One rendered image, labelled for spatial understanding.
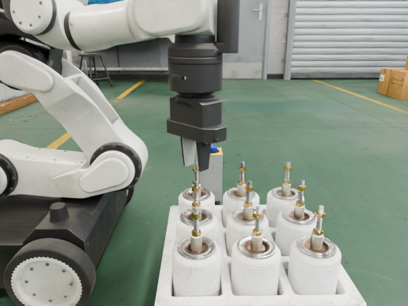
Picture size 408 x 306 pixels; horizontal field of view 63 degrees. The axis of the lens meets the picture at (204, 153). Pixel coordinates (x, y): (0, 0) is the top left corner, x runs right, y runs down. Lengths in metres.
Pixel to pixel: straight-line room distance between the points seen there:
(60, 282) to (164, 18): 0.65
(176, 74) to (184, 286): 0.39
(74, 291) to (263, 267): 0.47
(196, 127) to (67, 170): 0.55
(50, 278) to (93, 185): 0.25
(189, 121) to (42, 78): 0.48
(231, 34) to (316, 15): 5.42
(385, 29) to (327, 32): 0.93
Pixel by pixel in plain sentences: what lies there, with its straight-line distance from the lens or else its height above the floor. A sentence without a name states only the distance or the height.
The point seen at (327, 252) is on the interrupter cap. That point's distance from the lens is 0.70.
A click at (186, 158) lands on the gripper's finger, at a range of 0.59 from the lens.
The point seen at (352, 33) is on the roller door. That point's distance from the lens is 6.13.
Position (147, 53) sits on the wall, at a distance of 5.76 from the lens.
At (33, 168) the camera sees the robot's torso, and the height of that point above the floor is 0.30.
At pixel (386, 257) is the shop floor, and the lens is 1.21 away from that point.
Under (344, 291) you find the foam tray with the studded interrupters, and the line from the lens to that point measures 0.74.
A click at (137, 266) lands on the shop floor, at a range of 1.06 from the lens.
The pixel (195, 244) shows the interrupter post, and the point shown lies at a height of 0.27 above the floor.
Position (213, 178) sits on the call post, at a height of 0.24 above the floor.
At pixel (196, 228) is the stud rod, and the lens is 0.65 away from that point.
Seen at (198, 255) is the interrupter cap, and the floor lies 0.25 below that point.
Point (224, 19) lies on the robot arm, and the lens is 0.53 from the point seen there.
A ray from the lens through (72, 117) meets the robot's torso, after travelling 0.95.
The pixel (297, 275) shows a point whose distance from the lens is 0.71.
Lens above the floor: 0.64
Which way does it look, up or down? 19 degrees down
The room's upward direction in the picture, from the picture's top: straight up
